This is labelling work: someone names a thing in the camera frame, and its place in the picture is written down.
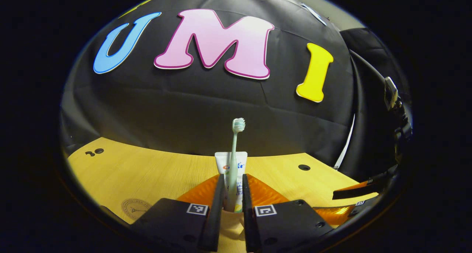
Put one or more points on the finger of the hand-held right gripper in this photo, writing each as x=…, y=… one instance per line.
x=343, y=213
x=361, y=188

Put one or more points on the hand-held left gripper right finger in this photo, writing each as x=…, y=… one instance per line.
x=247, y=219

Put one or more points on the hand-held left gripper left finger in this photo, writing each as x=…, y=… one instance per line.
x=217, y=216

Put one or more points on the round brown coaster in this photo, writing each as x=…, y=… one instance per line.
x=134, y=208

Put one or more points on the black backdrop cloth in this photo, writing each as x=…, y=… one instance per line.
x=184, y=109

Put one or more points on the pale green toothbrush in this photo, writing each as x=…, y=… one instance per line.
x=233, y=164

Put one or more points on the wooden desktop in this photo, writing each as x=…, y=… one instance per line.
x=147, y=172

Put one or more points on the white toothpaste tube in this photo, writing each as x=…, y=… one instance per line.
x=241, y=162

